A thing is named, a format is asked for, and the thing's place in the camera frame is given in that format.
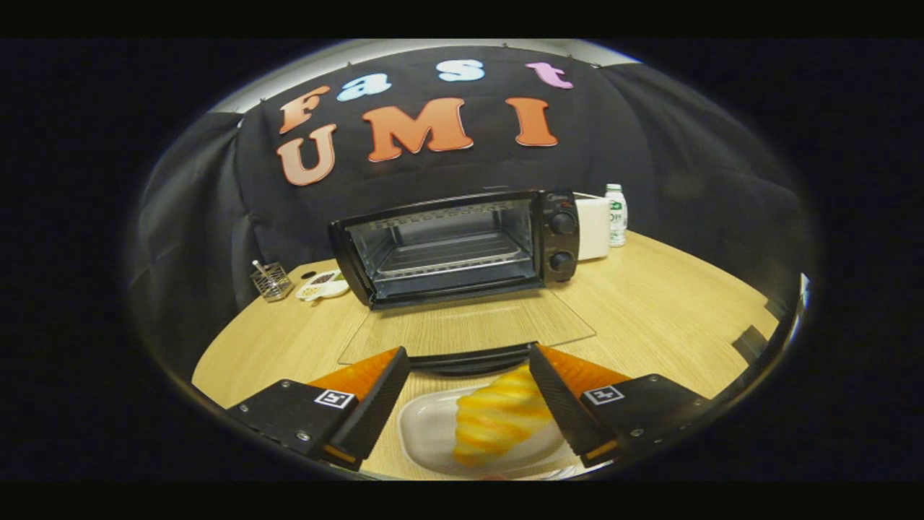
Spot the white bread toaster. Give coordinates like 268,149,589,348
574,192,611,261

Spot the wire mesh holder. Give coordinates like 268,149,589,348
250,260,294,301

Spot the yellow croissant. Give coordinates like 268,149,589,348
453,363,553,467

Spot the black toaster oven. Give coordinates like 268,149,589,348
328,189,596,376

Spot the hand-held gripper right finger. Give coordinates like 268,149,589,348
528,343,712,469

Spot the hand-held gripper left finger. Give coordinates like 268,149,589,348
227,347,410,472

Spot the white oval plate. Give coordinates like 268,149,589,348
397,386,578,477

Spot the white bottle green label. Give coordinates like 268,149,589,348
605,183,628,248

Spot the white divided snack dish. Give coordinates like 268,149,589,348
296,270,351,302

